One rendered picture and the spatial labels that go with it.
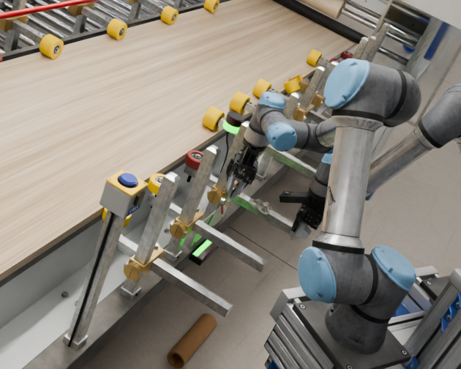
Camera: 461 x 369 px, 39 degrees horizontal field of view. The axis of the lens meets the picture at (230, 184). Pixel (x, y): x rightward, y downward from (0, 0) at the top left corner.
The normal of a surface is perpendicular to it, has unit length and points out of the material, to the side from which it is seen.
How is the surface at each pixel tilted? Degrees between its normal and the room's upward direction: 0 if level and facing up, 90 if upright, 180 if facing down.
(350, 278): 57
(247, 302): 0
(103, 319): 0
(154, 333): 0
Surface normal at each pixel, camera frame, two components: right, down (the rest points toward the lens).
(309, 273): -0.92, 0.00
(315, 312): 0.34, -0.80
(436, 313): -0.80, 0.03
